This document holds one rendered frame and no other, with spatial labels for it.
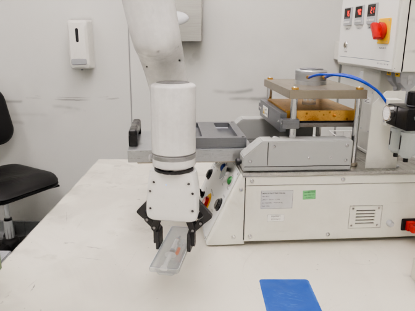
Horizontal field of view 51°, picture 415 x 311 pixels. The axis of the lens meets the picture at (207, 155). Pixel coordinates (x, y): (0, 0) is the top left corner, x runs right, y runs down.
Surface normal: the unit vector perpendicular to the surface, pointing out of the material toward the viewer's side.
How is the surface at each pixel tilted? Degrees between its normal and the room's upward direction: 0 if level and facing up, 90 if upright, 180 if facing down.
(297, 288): 0
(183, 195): 90
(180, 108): 90
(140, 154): 90
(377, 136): 90
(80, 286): 0
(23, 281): 0
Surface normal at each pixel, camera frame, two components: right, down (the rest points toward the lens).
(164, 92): -0.29, 0.25
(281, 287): 0.01, -0.97
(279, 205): 0.08, 0.26
